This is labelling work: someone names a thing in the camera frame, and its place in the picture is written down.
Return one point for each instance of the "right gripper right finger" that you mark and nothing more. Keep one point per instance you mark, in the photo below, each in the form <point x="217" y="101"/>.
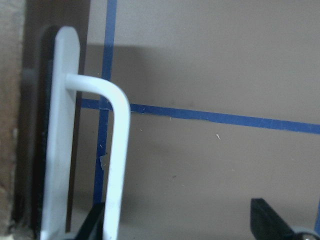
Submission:
<point x="266" y="224"/>

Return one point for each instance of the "wooden drawer with white handle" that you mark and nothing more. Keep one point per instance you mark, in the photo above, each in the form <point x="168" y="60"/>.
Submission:
<point x="41" y="62"/>

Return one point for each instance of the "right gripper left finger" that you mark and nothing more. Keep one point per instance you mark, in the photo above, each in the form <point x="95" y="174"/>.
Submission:
<point x="92" y="227"/>

